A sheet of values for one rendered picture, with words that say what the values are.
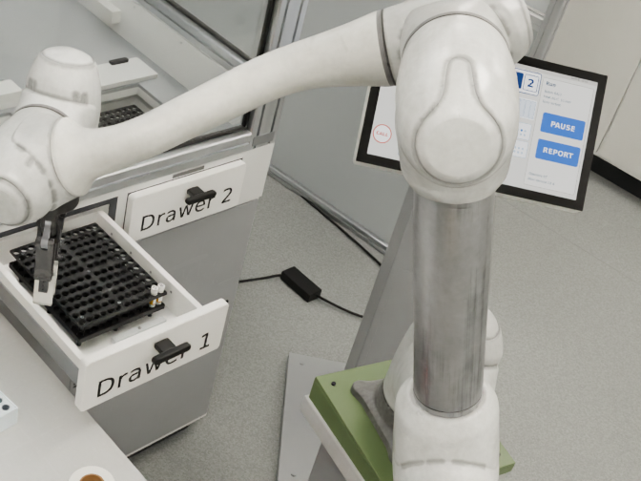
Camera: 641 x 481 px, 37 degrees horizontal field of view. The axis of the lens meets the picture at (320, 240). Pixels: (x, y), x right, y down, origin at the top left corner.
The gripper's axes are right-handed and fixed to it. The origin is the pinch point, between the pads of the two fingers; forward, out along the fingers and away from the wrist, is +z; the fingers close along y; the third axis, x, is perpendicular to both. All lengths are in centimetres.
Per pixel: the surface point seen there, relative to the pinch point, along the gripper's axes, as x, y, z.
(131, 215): -11.0, 31.2, 7.2
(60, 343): -3.9, -5.4, 7.6
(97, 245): -6.3, 19.0, 6.1
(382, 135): -60, 57, -6
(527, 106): -91, 64, -16
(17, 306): 4.6, 3.8, 9.7
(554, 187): -100, 53, -4
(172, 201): -18.4, 37.6, 7.0
